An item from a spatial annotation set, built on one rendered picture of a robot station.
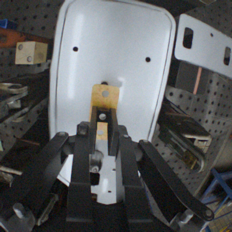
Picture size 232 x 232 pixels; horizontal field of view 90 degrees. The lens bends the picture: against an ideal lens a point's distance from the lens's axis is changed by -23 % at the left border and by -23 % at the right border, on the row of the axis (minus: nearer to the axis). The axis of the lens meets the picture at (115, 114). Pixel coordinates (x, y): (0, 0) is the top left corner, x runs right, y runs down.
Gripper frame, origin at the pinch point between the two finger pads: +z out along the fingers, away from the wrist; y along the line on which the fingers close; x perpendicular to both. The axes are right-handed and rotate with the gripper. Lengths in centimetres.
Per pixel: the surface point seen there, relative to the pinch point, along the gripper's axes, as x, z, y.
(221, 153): -80, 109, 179
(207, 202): -180, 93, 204
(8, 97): 1.9, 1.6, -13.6
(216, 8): 46, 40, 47
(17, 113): -1.0, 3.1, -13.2
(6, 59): 6, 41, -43
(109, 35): 12.2, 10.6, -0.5
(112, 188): -23.2, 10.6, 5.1
